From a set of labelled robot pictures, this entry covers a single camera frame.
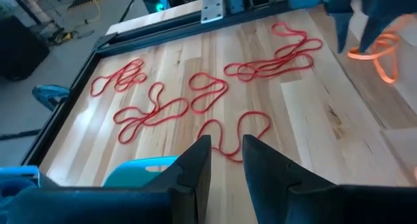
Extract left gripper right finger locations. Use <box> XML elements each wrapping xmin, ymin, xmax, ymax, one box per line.
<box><xmin>242</xmin><ymin>135</ymin><xmax>417</xmax><ymax>224</ymax></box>

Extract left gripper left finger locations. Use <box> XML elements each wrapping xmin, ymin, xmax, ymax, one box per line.
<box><xmin>6</xmin><ymin>135</ymin><xmax>212</xmax><ymax>224</ymax></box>

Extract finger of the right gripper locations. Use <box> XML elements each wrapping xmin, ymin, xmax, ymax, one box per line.
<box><xmin>322</xmin><ymin>0</ymin><xmax>355</xmax><ymax>54</ymax></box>
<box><xmin>358</xmin><ymin>0</ymin><xmax>417</xmax><ymax>53</ymax></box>

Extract orange rubber band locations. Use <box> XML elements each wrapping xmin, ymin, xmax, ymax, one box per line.
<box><xmin>347</xmin><ymin>15</ymin><xmax>411</xmax><ymax>85</ymax></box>

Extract scattered rubber bands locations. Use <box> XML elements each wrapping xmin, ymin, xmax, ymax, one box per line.
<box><xmin>21</xmin><ymin>2</ymin><xmax>326</xmax><ymax>166</ymax></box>

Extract green plastic basket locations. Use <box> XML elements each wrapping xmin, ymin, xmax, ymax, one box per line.
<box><xmin>102</xmin><ymin>156</ymin><xmax>179</xmax><ymax>188</ymax></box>

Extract blue plastic basket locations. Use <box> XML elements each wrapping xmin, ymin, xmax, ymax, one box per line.
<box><xmin>0</xmin><ymin>165</ymin><xmax>42</xmax><ymax>215</ymax></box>

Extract large black box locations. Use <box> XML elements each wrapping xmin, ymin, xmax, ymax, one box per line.
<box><xmin>0</xmin><ymin>15</ymin><xmax>50</xmax><ymax>81</ymax></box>

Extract silver frame bracket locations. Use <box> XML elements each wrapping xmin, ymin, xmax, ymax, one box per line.
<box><xmin>201</xmin><ymin>0</ymin><xmax>225</xmax><ymax>24</ymax></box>

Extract yellow extension cord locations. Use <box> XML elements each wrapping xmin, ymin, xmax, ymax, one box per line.
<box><xmin>53</xmin><ymin>0</ymin><xmax>102</xmax><ymax>46</ymax></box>

